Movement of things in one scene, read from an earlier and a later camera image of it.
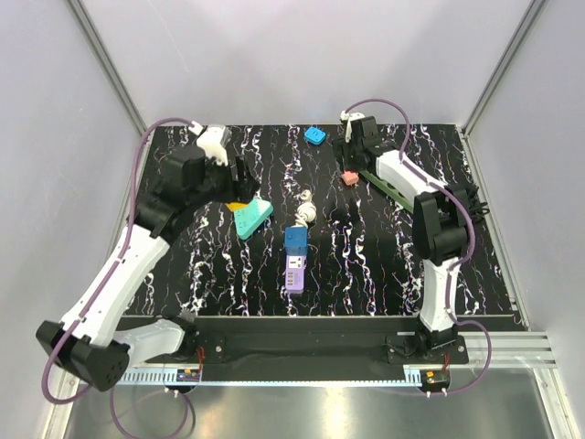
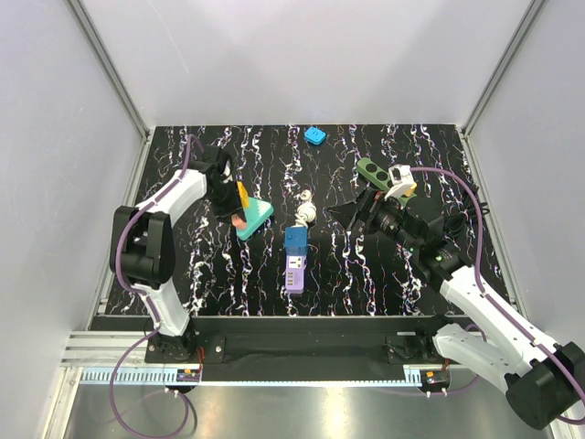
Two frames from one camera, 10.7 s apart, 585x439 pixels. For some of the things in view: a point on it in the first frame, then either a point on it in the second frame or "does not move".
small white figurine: (306, 210) does not move
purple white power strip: (294, 273) does not move
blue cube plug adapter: (296, 240) does not move
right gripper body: (349, 152) → (383, 215)
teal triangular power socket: (249, 218) does not move
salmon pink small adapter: (350, 178) → (237, 221)
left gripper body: (225, 188) → (227, 200)
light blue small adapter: (314, 135) does not move
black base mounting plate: (320, 340) does not move
